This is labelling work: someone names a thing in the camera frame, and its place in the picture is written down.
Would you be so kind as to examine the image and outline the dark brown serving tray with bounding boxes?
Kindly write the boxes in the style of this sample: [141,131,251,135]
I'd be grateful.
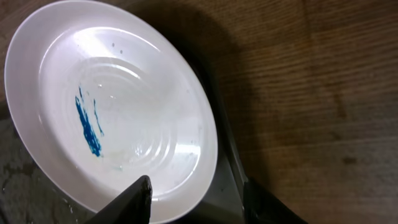
[0,62,249,224]

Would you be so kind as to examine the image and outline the white plate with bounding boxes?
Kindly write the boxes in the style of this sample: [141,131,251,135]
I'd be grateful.
[4,1,218,223]

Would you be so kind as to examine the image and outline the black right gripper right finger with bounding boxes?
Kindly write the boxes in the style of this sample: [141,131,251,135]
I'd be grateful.
[244,179,308,224]

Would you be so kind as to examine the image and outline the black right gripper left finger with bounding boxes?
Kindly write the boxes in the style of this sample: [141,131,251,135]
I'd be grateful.
[85,175,152,224]

